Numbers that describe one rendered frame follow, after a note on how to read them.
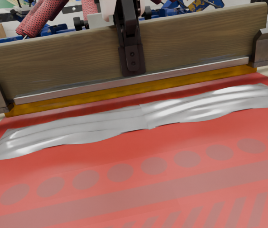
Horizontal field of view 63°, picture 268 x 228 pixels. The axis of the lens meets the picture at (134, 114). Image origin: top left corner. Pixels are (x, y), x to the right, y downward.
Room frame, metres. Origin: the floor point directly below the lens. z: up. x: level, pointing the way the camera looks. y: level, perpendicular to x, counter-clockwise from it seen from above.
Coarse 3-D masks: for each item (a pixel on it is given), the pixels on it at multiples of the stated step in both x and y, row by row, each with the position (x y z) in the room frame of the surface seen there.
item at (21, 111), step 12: (228, 72) 0.32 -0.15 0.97; (240, 72) 0.32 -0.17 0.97; (252, 72) 0.32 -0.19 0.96; (168, 84) 0.31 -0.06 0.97; (180, 84) 0.31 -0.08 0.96; (96, 96) 0.30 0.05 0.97; (108, 96) 0.30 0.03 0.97; (120, 96) 0.31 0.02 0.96; (24, 108) 0.29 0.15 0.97; (36, 108) 0.30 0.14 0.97; (48, 108) 0.30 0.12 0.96
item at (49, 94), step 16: (192, 64) 0.30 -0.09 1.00; (208, 64) 0.29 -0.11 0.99; (224, 64) 0.29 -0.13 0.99; (240, 64) 0.29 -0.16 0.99; (112, 80) 0.28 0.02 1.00; (128, 80) 0.28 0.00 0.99; (144, 80) 0.28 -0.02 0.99; (16, 96) 0.28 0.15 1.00; (32, 96) 0.27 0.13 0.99; (48, 96) 0.27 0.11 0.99; (64, 96) 0.28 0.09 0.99
